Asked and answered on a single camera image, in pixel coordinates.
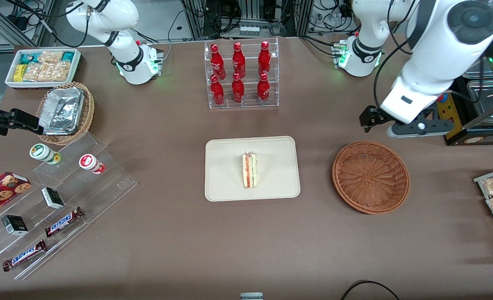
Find large clear rice cracker bag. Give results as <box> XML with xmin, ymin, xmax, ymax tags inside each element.
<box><xmin>23</xmin><ymin>61</ymin><xmax>71</xmax><ymax>83</ymax></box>

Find small black carton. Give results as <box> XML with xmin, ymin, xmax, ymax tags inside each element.
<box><xmin>41</xmin><ymin>187</ymin><xmax>65</xmax><ymax>209</ymax></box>
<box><xmin>1</xmin><ymin>215</ymin><xmax>29</xmax><ymax>236</ymax></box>

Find red cola bottle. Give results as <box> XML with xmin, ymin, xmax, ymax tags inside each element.
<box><xmin>210</xmin><ymin>75</ymin><xmax>225</xmax><ymax>106</ymax></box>
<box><xmin>258</xmin><ymin>40</ymin><xmax>272</xmax><ymax>77</ymax></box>
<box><xmin>210</xmin><ymin>43</ymin><xmax>226</xmax><ymax>80</ymax></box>
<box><xmin>257</xmin><ymin>73</ymin><xmax>270</xmax><ymax>104</ymax></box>
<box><xmin>232</xmin><ymin>42</ymin><xmax>246</xmax><ymax>79</ymax></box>
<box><xmin>231</xmin><ymin>72</ymin><xmax>245</xmax><ymax>104</ymax></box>

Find white rectangular snack bin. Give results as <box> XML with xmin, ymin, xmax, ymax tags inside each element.
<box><xmin>5</xmin><ymin>48</ymin><xmax>82</xmax><ymax>90</ymax></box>

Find clear acrylic bottle rack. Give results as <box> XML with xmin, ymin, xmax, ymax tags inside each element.
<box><xmin>204</xmin><ymin>37</ymin><xmax>279</xmax><ymax>110</ymax></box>

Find brown round wicker basket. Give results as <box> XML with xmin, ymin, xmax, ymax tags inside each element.
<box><xmin>332</xmin><ymin>141</ymin><xmax>410</xmax><ymax>215</ymax></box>

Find clear acrylic step display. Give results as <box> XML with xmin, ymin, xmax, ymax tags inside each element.
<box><xmin>0</xmin><ymin>132</ymin><xmax>138</xmax><ymax>280</ymax></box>

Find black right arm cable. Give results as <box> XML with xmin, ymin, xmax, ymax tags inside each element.
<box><xmin>5</xmin><ymin>0</ymin><xmax>90</xmax><ymax>48</ymax></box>

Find small clear rice cracker bag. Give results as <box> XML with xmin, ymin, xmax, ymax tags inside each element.
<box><xmin>38</xmin><ymin>50</ymin><xmax>64</xmax><ymax>64</ymax></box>

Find Snickers chocolate bar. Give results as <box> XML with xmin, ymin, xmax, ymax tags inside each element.
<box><xmin>3</xmin><ymin>240</ymin><xmax>48</xmax><ymax>272</ymax></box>
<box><xmin>45</xmin><ymin>207</ymin><xmax>84</xmax><ymax>238</ymax></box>

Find red cookie box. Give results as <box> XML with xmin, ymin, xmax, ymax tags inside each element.
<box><xmin>0</xmin><ymin>171</ymin><xmax>33</xmax><ymax>222</ymax></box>

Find green lid yogurt bottle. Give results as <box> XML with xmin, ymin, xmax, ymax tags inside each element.
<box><xmin>30</xmin><ymin>143</ymin><xmax>62</xmax><ymax>165</ymax></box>

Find black cable loop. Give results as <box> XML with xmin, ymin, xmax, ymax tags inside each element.
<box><xmin>340</xmin><ymin>280</ymin><xmax>401</xmax><ymax>300</ymax></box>

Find light wicker basket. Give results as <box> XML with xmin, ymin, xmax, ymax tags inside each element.
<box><xmin>36</xmin><ymin>82</ymin><xmax>95</xmax><ymax>146</ymax></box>

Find red lid yogurt bottle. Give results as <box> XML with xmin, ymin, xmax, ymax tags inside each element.
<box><xmin>79</xmin><ymin>154</ymin><xmax>106</xmax><ymax>175</ymax></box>

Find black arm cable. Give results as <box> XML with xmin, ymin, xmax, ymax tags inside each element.
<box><xmin>373</xmin><ymin>39</ymin><xmax>415</xmax><ymax>110</ymax></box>
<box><xmin>5</xmin><ymin>0</ymin><xmax>90</xmax><ymax>48</ymax></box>

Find stacked aluminium foil containers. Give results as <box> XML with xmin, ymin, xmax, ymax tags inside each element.
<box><xmin>38</xmin><ymin>87</ymin><xmax>85</xmax><ymax>136</ymax></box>

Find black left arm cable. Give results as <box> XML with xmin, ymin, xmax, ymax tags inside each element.
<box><xmin>373</xmin><ymin>39</ymin><xmax>415</xmax><ymax>110</ymax></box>

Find triangular sandwich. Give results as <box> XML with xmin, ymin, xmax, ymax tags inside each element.
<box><xmin>242</xmin><ymin>152</ymin><xmax>258</xmax><ymax>189</ymax></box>

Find beige plastic tray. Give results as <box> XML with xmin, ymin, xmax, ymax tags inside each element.
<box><xmin>205</xmin><ymin>136</ymin><xmax>301</xmax><ymax>202</ymax></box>

